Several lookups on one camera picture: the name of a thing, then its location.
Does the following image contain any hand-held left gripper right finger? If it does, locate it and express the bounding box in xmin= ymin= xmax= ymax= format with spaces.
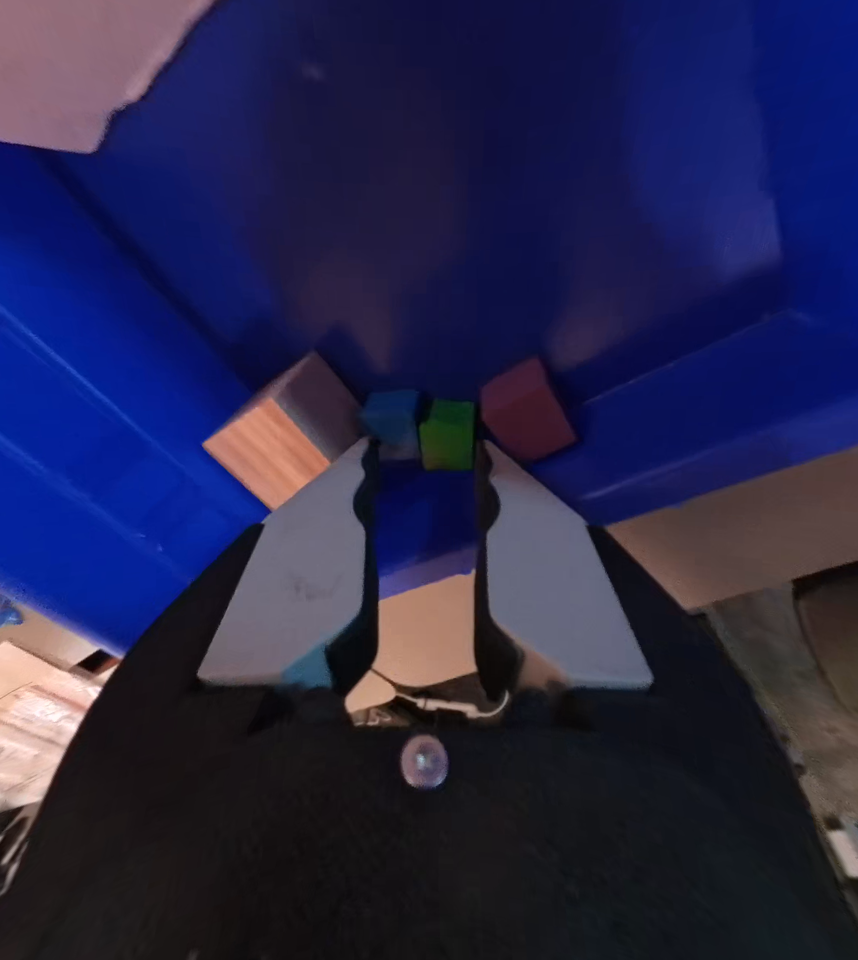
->
xmin=474 ymin=441 xmax=655 ymax=695

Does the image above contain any blue cube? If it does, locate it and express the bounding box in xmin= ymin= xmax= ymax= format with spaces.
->
xmin=360 ymin=388 xmax=430 ymax=460

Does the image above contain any plain wooden cube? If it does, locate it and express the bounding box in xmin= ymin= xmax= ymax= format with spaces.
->
xmin=202 ymin=351 xmax=362 ymax=511

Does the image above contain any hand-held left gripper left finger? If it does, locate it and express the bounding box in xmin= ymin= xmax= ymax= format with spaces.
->
xmin=196 ymin=438 xmax=381 ymax=691

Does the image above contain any stack of printed papers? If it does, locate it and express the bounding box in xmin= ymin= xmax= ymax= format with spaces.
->
xmin=0 ymin=641 xmax=111 ymax=815

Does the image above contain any blue plastic bin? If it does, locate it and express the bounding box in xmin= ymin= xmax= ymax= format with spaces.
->
xmin=0 ymin=0 xmax=858 ymax=654

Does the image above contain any green cube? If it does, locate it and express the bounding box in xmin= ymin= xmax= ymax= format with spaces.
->
xmin=418 ymin=399 xmax=476 ymax=472

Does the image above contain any red cube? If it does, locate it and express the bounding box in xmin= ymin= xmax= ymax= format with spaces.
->
xmin=480 ymin=356 xmax=578 ymax=460

